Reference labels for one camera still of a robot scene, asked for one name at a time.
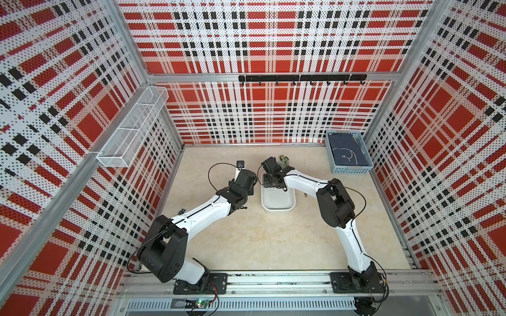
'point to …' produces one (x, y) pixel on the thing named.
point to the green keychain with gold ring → (284, 159)
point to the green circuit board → (203, 303)
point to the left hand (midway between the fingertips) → (245, 180)
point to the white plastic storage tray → (275, 199)
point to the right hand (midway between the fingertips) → (271, 179)
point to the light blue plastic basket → (348, 169)
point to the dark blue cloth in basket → (346, 150)
